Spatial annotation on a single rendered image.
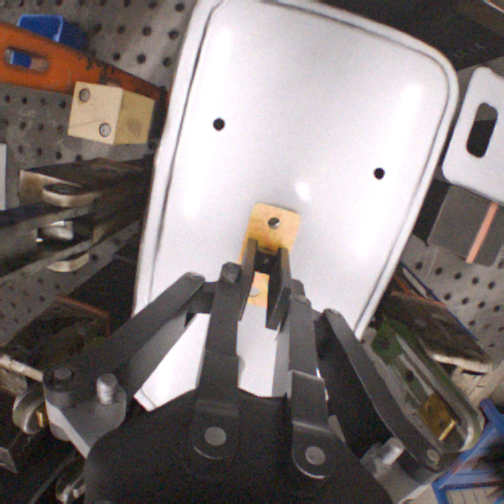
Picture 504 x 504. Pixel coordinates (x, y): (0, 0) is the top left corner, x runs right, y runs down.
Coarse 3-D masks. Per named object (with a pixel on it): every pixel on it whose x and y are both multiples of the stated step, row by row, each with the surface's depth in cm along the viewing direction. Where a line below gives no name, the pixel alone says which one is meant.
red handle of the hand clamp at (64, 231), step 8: (56, 224) 18; (64, 224) 18; (72, 224) 18; (40, 232) 18; (48, 232) 18; (56, 232) 18; (64, 232) 18; (72, 232) 19; (56, 240) 19; (64, 240) 19
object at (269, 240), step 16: (256, 208) 22; (272, 208) 22; (256, 224) 23; (288, 224) 23; (272, 240) 23; (288, 240) 23; (240, 256) 24; (256, 256) 23; (272, 256) 23; (256, 272) 24; (256, 304) 25
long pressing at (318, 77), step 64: (256, 0) 19; (192, 64) 20; (256, 64) 20; (320, 64) 20; (384, 64) 20; (448, 64) 19; (192, 128) 22; (256, 128) 22; (320, 128) 22; (384, 128) 21; (448, 128) 21; (192, 192) 24; (256, 192) 24; (320, 192) 23; (384, 192) 23; (192, 256) 26; (320, 256) 25; (384, 256) 25; (256, 320) 27; (192, 384) 31; (256, 384) 30
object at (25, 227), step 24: (0, 216) 14; (24, 216) 15; (48, 216) 16; (72, 216) 18; (0, 240) 14; (24, 240) 16; (48, 240) 19; (72, 240) 20; (0, 264) 14; (24, 264) 15; (48, 264) 17; (0, 288) 14
